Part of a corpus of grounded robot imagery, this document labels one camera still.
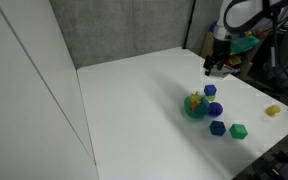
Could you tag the green plastic bowl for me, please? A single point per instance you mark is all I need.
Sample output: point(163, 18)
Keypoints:
point(194, 112)

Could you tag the black tripod pole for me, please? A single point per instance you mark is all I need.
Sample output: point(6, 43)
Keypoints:
point(189, 23)

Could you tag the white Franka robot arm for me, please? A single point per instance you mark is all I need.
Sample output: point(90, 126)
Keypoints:
point(244, 13)

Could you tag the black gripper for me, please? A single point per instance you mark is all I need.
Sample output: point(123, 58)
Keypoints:
point(221, 50)

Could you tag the yellow rubber duck toy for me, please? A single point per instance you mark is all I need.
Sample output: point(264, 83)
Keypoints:
point(273, 110)

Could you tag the purple ridged ball toy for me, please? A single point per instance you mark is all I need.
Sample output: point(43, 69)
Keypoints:
point(215, 109)

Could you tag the royal blue cube block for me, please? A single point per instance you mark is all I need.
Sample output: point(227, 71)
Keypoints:
point(210, 90)

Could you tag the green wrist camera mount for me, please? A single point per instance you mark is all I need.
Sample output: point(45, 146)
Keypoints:
point(245, 43)

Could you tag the black perforated base board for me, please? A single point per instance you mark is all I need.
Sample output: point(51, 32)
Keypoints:
point(274, 163)

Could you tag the green cube block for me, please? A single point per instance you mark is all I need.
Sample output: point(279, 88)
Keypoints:
point(238, 131)

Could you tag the wooden shelf with toys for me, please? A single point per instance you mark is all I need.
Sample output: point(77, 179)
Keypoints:
point(240, 61)

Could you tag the yellow starfish toy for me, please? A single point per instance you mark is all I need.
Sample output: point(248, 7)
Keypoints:
point(195, 97)

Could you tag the orange toy piece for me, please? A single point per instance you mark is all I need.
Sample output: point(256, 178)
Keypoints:
point(194, 106)

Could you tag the lime green flat block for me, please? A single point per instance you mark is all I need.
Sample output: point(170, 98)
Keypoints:
point(211, 98)

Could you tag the dark navy cube block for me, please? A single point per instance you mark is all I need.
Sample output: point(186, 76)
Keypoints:
point(217, 128)

